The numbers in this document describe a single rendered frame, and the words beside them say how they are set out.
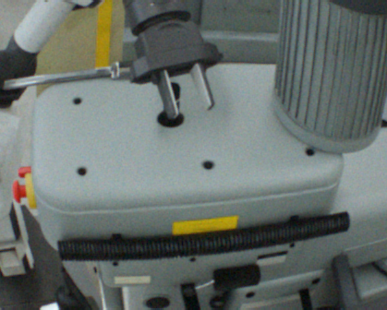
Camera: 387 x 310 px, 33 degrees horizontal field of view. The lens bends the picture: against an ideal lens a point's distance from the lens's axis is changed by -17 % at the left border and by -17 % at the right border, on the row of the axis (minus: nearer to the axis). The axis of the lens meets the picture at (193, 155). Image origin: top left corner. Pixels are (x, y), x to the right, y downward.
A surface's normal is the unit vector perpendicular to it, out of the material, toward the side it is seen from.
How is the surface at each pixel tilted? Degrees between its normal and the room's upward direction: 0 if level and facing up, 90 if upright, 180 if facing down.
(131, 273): 90
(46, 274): 0
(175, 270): 90
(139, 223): 90
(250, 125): 0
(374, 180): 0
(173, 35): 30
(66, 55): 90
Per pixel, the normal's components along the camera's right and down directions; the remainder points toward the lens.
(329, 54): -0.45, 0.62
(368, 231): 0.17, 0.71
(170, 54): 0.25, -0.27
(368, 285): 0.06, -0.70
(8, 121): 0.47, -0.47
